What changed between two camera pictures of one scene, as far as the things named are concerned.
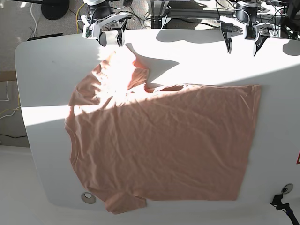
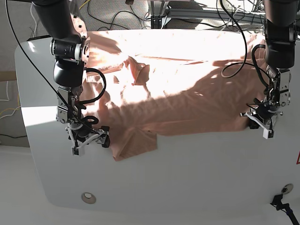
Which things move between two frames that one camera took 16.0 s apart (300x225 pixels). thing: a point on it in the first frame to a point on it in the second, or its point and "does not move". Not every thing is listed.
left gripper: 252,30 to 276,95
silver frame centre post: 158,8 does not move
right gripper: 108,32 to 81,132
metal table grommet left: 88,198 does not move
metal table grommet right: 287,188 does not move
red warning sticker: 298,159 does not move
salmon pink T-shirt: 182,142 to 153,82
